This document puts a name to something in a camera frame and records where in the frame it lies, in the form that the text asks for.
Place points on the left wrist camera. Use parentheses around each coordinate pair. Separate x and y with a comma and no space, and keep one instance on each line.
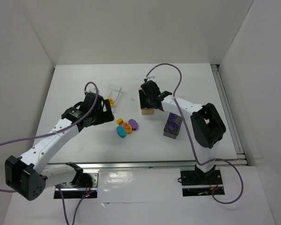
(90,90)

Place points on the aluminium right rail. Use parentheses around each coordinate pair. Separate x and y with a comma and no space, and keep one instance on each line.
(228,114)

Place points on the purple long lego brick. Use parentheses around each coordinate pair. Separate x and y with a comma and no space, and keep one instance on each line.
(172,117)

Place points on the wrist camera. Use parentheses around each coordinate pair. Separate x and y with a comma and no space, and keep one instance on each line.
(150,78)
(90,90)

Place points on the aluminium front rail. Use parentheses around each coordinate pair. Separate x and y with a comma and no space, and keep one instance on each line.
(238,162)

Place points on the aluminium rail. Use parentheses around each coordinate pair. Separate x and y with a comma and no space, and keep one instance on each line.
(238,162)
(228,114)

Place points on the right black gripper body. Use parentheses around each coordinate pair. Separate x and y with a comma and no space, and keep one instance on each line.
(143,99)

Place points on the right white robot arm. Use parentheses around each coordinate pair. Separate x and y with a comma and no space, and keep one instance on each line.
(203,124)

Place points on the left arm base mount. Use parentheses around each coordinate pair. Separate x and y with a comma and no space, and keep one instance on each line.
(87,186)

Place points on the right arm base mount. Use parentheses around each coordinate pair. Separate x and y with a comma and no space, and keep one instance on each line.
(192,186)

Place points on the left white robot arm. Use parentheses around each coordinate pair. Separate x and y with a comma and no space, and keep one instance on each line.
(28,175)

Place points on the purple small lego brick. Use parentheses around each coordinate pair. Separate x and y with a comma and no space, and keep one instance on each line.
(172,126)

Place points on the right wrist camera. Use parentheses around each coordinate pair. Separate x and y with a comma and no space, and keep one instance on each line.
(150,78)

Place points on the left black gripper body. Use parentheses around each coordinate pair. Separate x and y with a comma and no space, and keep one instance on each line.
(105,113)

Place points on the orange translucent container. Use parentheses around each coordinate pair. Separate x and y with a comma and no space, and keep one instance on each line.
(147,111)

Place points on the small yellow lego brick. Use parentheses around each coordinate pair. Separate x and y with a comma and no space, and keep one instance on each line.
(119,121)

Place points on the yellow oval printed lego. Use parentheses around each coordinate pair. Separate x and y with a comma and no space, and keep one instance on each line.
(127,127)

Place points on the clear plastic container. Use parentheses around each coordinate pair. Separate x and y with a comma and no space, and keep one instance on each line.
(113,91)

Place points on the purple oval lego piece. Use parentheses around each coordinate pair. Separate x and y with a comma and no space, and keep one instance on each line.
(133,123)

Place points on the teal oval lego piece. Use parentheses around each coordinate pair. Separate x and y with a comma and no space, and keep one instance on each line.
(121,131)

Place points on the dark grey translucent container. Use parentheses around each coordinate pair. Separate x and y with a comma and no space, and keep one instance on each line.
(175,133)

